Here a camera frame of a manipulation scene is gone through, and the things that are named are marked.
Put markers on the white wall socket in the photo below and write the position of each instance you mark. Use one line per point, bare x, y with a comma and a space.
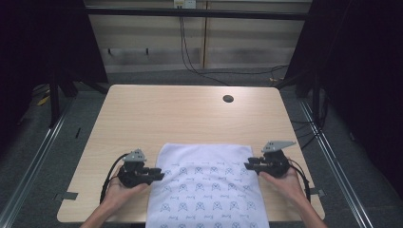
185, 3

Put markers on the person's left hand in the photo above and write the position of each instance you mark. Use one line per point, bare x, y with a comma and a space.
122, 194

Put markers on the grey tape piece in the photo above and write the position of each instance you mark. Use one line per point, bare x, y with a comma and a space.
68, 196
317, 192

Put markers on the black horizontal frame bar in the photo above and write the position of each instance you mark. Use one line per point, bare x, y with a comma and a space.
190, 13

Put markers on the dark curtain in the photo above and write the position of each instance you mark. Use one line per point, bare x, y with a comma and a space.
38, 41
364, 79

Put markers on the white printed towel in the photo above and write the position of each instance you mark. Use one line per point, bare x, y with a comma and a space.
206, 190

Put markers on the person's right hand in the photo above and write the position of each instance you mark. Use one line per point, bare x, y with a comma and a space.
288, 186

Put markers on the yellow floor item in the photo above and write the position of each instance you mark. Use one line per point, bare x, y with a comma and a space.
43, 100

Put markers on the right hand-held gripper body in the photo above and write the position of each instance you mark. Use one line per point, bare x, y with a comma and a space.
275, 164

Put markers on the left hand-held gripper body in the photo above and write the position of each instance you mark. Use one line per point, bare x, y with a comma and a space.
133, 177

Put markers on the metal floor rail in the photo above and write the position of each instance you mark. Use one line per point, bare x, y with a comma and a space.
34, 158
335, 161

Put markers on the black metal stand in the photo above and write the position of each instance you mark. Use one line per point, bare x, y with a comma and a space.
315, 95
54, 101

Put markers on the small black floor strip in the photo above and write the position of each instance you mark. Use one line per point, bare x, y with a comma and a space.
78, 133

